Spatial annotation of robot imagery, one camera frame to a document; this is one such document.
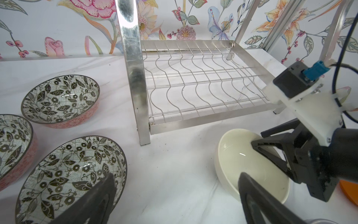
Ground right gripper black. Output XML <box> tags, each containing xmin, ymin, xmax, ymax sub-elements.
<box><xmin>251</xmin><ymin>118</ymin><xmax>358</xmax><ymax>202</ymax></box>

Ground cream bowl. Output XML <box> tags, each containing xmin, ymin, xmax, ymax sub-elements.
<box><xmin>214</xmin><ymin>129</ymin><xmax>290</xmax><ymax>203</ymax></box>

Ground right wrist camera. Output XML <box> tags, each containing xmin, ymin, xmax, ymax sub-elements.
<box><xmin>263</xmin><ymin>59</ymin><xmax>356</xmax><ymax>147</ymax></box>

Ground stainless steel dish rack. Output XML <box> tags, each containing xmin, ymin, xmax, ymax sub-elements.
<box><xmin>114</xmin><ymin>0</ymin><xmax>356</xmax><ymax>146</ymax></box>

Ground aluminium right corner post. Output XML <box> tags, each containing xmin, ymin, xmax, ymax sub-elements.
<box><xmin>262</xmin><ymin>0</ymin><xmax>306</xmax><ymax>52</ymax></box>

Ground patterned bowl far back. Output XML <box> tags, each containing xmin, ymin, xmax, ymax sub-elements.
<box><xmin>21</xmin><ymin>75</ymin><xmax>100</xmax><ymax>129</ymax></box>

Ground patterned bowl front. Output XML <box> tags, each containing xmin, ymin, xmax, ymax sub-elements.
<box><xmin>15</xmin><ymin>135</ymin><xmax>127</xmax><ymax>224</ymax></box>

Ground purple bowl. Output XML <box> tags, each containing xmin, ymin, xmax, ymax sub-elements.
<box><xmin>305</xmin><ymin>218</ymin><xmax>338</xmax><ymax>224</ymax></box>

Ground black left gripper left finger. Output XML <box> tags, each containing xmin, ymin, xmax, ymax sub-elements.
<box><xmin>51</xmin><ymin>173</ymin><xmax>117</xmax><ymax>224</ymax></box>

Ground patterned bowl near doll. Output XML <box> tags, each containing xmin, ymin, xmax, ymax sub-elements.
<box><xmin>1</xmin><ymin>114</ymin><xmax>38</xmax><ymax>190</ymax></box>

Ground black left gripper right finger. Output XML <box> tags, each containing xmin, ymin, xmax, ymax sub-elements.
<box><xmin>238</xmin><ymin>172</ymin><xmax>305</xmax><ymax>224</ymax></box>

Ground orange white bowl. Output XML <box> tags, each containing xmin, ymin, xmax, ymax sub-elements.
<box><xmin>339</xmin><ymin>180</ymin><xmax>358</xmax><ymax>206</ymax></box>

